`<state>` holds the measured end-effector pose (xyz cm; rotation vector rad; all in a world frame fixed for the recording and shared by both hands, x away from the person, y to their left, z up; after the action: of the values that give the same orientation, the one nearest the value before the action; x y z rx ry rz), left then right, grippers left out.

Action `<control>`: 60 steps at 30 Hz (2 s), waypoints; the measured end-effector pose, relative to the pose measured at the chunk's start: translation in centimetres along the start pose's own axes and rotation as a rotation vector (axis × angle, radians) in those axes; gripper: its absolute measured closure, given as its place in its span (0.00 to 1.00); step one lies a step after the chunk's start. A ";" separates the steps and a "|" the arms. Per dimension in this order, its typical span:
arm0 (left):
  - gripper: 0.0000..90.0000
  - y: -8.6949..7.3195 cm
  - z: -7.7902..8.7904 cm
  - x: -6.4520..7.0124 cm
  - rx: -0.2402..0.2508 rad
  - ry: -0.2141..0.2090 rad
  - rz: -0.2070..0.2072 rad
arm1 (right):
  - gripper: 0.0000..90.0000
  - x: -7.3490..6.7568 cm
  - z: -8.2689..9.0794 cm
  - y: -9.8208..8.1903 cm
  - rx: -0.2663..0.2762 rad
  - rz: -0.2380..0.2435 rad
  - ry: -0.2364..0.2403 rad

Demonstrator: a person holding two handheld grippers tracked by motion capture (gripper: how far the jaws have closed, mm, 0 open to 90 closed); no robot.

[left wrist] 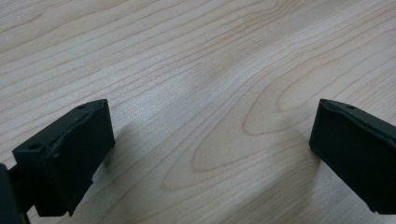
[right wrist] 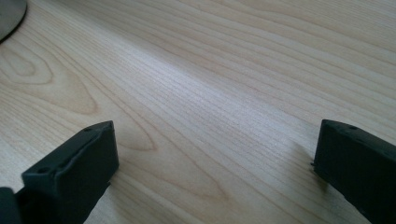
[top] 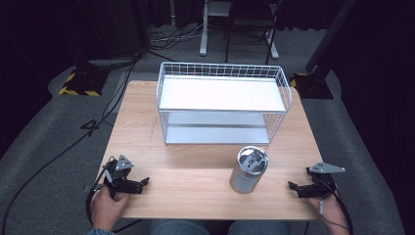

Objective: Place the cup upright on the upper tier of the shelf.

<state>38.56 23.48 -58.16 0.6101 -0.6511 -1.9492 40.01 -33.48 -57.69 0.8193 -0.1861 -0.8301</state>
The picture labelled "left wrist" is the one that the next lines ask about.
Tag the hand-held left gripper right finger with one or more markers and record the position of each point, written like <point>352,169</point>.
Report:
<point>358,149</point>

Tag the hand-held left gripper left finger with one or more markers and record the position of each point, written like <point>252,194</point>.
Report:
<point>68,155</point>

